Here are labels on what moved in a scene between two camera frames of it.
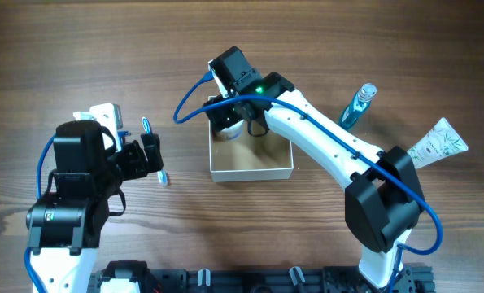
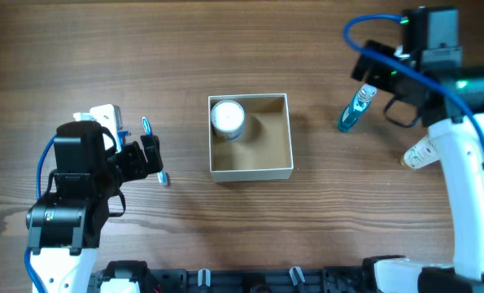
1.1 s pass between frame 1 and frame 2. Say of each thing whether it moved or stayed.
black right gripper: moved
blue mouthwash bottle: stayed
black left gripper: stayed
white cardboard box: stayed
